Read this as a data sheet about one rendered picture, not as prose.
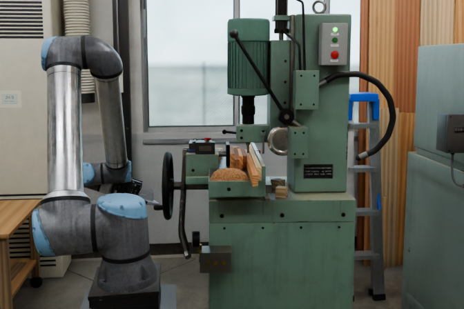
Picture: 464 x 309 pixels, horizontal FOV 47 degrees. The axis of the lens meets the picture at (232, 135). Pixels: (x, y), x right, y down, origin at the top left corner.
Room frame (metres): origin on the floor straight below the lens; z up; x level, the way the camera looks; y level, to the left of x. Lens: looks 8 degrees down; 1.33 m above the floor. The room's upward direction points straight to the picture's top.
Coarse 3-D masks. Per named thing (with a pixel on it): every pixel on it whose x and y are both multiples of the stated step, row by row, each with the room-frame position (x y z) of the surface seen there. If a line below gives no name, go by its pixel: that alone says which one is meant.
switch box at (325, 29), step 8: (320, 24) 2.10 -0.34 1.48; (328, 24) 2.08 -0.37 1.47; (336, 24) 2.08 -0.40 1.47; (344, 24) 2.08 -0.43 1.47; (320, 32) 2.10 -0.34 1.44; (328, 32) 2.08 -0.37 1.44; (336, 32) 2.08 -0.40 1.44; (344, 32) 2.08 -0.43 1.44; (320, 40) 2.10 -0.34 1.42; (328, 40) 2.08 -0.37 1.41; (344, 40) 2.08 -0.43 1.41; (320, 48) 2.09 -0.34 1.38; (328, 48) 2.08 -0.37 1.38; (336, 48) 2.08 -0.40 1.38; (344, 48) 2.08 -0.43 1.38; (320, 56) 2.09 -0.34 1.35; (328, 56) 2.08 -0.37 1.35; (344, 56) 2.08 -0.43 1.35; (320, 64) 2.09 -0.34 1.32; (328, 64) 2.08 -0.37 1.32; (336, 64) 2.08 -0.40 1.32; (344, 64) 2.08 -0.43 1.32
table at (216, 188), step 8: (224, 160) 2.33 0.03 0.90; (192, 176) 2.14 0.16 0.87; (200, 176) 2.14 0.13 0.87; (208, 176) 2.14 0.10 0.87; (248, 176) 2.00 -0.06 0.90; (216, 184) 1.91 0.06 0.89; (224, 184) 1.91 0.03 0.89; (232, 184) 1.91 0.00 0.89; (240, 184) 1.92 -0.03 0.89; (248, 184) 1.92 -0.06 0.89; (264, 184) 1.92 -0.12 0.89; (216, 192) 1.91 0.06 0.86; (224, 192) 1.91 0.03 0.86; (232, 192) 1.91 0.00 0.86; (240, 192) 1.92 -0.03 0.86; (248, 192) 1.92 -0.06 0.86; (256, 192) 1.92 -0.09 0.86; (264, 192) 1.92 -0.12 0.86
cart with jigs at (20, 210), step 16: (0, 208) 2.88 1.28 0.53; (16, 208) 2.88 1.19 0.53; (32, 208) 2.88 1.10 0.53; (0, 224) 2.58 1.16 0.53; (16, 224) 2.58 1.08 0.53; (0, 240) 2.45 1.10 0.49; (32, 240) 3.01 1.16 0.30; (0, 256) 2.45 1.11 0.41; (32, 256) 3.01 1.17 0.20; (0, 272) 2.45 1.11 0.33; (16, 272) 2.78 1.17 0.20; (32, 272) 3.01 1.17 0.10; (0, 288) 2.45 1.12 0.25; (16, 288) 2.61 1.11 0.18; (0, 304) 2.46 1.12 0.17
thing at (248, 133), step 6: (240, 126) 2.20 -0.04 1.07; (246, 126) 2.20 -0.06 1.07; (252, 126) 2.20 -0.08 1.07; (258, 126) 2.21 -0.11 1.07; (264, 126) 2.21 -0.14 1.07; (240, 132) 2.20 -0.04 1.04; (246, 132) 2.20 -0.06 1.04; (252, 132) 2.20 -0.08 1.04; (258, 132) 2.20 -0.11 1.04; (240, 138) 2.20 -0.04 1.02; (246, 138) 2.20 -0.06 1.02; (252, 138) 2.20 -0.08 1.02; (258, 138) 2.20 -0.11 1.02; (264, 138) 2.21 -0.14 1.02; (246, 144) 2.23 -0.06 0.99
